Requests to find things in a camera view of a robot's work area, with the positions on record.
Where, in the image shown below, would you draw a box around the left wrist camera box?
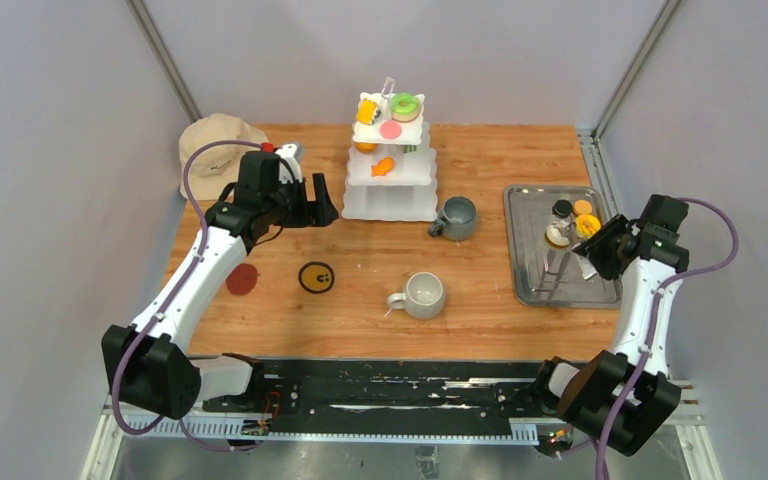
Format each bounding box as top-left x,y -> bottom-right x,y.
274,142 -> 303,183

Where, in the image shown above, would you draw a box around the black round cookie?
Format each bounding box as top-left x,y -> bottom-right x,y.
551,199 -> 573,219

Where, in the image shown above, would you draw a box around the white ceramic mug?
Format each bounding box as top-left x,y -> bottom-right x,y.
386,272 -> 446,320

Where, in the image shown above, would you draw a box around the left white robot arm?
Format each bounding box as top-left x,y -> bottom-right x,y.
101,151 -> 339,420

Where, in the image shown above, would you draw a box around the metal tongs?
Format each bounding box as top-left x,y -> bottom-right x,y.
544,218 -> 597,281

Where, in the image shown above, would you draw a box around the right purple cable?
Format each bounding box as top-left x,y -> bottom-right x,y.
594,197 -> 740,480

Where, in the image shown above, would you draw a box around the orange fish-shaped pastry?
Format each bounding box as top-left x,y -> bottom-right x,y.
370,157 -> 396,177

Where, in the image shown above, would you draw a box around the green frosted donut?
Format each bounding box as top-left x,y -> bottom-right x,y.
389,93 -> 423,123

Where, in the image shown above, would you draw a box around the white chocolate donut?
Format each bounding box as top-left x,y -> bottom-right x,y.
544,222 -> 571,248

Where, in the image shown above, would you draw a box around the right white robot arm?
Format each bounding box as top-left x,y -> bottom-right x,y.
531,203 -> 689,456

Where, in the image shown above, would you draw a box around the orange cupcake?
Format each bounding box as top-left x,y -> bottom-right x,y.
353,142 -> 379,154

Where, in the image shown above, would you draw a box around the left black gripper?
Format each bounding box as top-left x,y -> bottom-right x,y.
265,173 -> 339,229

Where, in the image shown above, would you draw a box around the yellow cake slice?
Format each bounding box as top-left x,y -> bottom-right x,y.
355,98 -> 383,126

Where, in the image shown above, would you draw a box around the white three-tier dessert stand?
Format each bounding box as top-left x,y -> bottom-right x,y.
341,77 -> 438,222

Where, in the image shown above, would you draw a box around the dark grey ceramic mug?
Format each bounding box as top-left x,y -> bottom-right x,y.
427,196 -> 478,242

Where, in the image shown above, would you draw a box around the metal serving tray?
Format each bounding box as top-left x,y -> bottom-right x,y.
502,185 -> 622,309

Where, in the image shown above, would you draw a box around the purple cable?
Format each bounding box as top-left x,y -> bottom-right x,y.
594,197 -> 740,480
110,139 -> 273,454

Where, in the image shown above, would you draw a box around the orange round macaron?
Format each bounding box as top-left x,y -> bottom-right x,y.
573,199 -> 594,216

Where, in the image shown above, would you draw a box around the yellow frosted donut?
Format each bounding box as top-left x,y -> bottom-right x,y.
575,214 -> 602,240

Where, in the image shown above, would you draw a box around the black yellow smiley coaster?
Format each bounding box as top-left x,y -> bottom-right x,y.
298,261 -> 335,294

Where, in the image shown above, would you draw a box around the red round coaster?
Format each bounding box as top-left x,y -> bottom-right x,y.
225,263 -> 259,296

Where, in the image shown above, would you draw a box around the beige bucket hat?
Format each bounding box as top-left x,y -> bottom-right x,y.
179,113 -> 268,201

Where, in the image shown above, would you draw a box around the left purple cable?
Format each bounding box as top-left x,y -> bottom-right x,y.
110,139 -> 273,454

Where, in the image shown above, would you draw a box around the pink round macaron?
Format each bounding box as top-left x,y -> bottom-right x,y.
379,120 -> 402,140

